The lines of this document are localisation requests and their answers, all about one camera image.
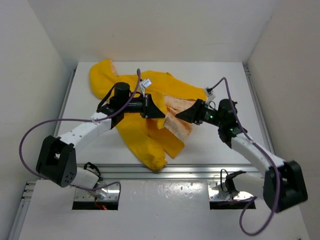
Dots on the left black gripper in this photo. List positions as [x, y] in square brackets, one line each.
[149, 109]

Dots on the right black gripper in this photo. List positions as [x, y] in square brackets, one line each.
[194, 114]

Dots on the yellow hooded jacket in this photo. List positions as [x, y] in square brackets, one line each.
[150, 140]

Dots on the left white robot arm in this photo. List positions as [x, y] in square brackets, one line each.
[57, 158]

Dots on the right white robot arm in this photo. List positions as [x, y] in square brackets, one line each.
[281, 184]

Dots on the white front cover panel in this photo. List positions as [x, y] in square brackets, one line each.
[147, 210]

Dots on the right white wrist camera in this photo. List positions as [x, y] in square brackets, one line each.
[210, 94]

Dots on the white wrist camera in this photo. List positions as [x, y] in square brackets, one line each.
[145, 83]
[210, 94]

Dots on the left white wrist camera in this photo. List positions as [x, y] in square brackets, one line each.
[145, 83]

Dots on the aluminium front rail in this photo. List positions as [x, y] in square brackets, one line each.
[172, 171]

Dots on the aluminium rail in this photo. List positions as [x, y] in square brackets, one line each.
[266, 143]
[30, 185]
[172, 171]

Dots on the aluminium right side rail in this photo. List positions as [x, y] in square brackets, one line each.
[266, 143]

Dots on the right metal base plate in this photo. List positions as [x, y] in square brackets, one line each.
[215, 193]

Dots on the metal base plate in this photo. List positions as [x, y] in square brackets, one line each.
[215, 193]
[109, 193]

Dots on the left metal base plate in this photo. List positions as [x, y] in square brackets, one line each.
[109, 193]

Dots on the aluminium left side rail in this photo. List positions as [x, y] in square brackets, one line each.
[30, 185]

